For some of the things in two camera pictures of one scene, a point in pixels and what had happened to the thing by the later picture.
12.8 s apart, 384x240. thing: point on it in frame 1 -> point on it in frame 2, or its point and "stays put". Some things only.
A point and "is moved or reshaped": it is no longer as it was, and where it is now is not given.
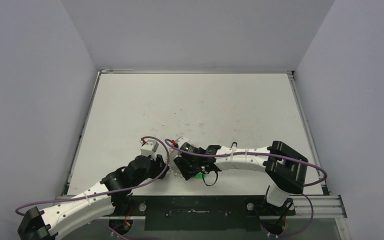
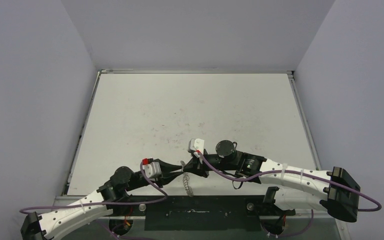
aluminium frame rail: [330, 207] stays put
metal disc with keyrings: [176, 173] is moved or reshaped
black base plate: [200, 213] stays put
